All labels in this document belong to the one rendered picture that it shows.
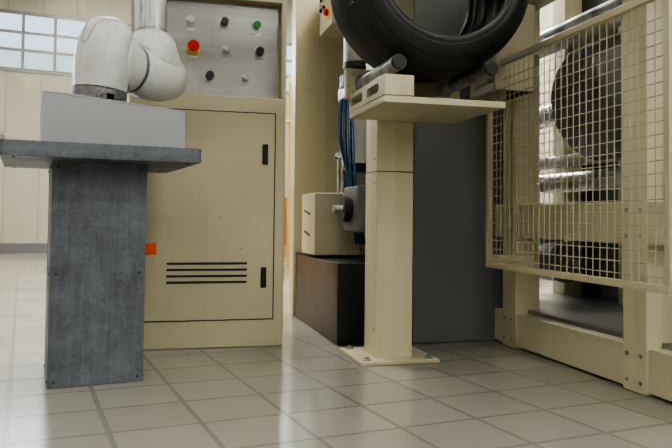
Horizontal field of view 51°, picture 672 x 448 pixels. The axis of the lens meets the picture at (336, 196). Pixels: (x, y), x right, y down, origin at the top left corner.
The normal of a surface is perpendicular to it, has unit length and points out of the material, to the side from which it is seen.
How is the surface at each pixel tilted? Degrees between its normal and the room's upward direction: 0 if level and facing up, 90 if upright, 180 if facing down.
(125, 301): 90
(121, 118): 90
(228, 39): 90
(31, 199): 90
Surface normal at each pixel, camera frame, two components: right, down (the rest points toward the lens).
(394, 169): 0.25, -0.03
